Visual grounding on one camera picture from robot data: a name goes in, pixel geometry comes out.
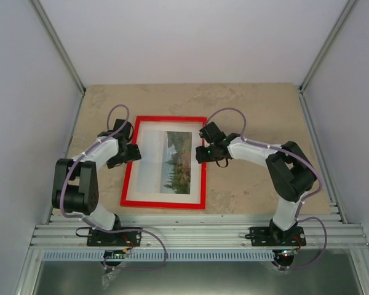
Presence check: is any landscape photo with white mat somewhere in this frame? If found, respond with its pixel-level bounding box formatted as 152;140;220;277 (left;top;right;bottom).
126;121;203;204

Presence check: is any red wooden picture frame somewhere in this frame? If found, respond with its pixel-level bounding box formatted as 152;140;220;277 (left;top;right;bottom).
119;115;207;211

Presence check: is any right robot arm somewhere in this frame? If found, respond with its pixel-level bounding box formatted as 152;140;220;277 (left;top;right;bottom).
196;122;317;245

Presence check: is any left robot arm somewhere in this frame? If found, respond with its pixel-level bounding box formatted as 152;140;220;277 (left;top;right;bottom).
51;119;141;245

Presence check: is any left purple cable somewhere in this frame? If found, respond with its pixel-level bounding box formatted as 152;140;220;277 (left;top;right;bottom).
58;104;169;273

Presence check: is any purple cable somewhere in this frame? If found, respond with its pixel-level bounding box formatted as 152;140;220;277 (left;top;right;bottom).
58;104;169;273
207;107;327;271

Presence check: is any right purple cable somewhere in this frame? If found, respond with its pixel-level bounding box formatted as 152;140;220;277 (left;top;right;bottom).
207;107;327;271

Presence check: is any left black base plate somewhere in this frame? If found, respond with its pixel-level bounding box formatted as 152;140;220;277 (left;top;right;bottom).
86;227;141;248

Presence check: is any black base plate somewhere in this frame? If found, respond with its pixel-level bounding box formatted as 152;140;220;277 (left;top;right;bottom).
245;226;307;246
86;227;141;248

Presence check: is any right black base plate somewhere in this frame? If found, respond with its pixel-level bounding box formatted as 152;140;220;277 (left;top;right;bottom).
245;226;307;246

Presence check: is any grey slotted cable duct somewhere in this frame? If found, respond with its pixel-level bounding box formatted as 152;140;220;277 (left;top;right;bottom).
42;250;275;262

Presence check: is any left aluminium corner post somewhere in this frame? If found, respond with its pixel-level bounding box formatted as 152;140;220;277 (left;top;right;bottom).
30;0;86;96

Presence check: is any aluminium corner post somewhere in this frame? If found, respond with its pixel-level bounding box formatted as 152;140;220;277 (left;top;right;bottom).
298;0;359;95
30;0;86;96

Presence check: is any aluminium rail base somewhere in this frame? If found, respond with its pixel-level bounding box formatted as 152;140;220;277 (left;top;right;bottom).
16;207;369;294

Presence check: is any right aluminium corner post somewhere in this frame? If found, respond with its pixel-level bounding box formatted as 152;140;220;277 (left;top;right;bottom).
298;0;359;95

